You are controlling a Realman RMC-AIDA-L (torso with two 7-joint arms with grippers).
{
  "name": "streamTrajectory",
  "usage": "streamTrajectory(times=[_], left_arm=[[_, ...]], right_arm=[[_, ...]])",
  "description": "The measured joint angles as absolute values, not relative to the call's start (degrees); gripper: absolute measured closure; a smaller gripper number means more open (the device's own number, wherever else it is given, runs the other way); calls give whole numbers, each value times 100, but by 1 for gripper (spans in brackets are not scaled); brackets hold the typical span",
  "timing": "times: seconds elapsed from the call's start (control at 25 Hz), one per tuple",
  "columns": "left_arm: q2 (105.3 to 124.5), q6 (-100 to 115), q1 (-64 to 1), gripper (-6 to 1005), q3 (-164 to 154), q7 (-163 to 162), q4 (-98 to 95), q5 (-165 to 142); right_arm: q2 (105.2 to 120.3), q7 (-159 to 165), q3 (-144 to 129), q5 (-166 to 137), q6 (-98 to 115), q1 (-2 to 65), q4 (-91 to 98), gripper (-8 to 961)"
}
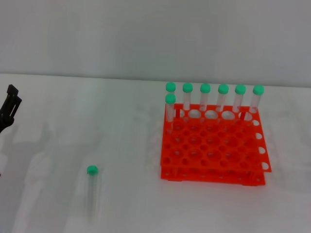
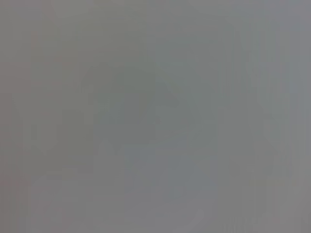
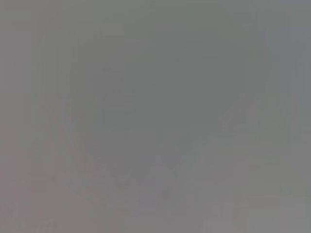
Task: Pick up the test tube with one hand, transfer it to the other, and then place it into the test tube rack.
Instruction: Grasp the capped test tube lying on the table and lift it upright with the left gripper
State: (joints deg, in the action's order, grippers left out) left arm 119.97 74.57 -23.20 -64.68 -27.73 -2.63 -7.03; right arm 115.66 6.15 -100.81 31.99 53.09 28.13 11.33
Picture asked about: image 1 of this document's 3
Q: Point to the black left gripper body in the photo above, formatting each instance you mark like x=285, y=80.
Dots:
x=3, y=125

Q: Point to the orange test tube rack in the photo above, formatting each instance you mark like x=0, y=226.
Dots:
x=213, y=150

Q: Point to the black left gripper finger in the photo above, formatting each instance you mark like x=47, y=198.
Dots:
x=11, y=102

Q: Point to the green capped clear test tube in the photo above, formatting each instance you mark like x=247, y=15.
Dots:
x=240, y=89
x=258, y=90
x=223, y=89
x=205, y=88
x=187, y=88
x=170, y=98
x=92, y=170
x=170, y=86

